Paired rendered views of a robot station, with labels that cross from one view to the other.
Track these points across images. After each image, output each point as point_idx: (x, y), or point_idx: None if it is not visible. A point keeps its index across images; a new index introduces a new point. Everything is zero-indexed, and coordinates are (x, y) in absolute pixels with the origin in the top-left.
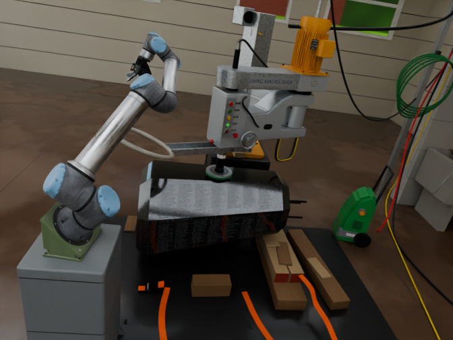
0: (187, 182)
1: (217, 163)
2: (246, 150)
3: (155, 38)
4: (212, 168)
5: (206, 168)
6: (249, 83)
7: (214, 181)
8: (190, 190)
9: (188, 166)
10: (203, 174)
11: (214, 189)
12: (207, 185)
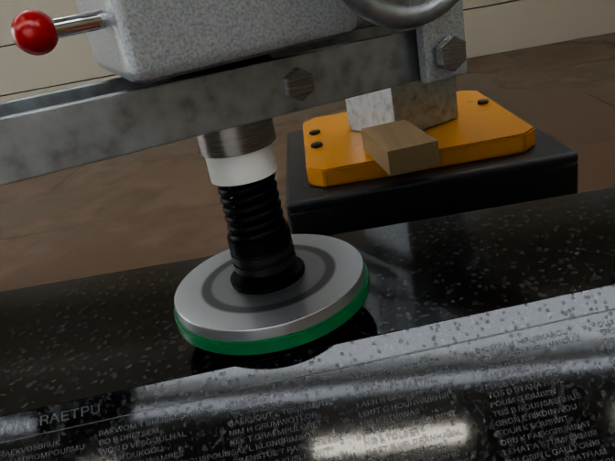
0: (34, 432)
1: (230, 230)
2: (420, 61)
3: None
4: (223, 276)
5: (181, 282)
6: None
7: (240, 373)
8: None
9: (106, 295)
10: (177, 327)
11: (253, 434)
12: (192, 420)
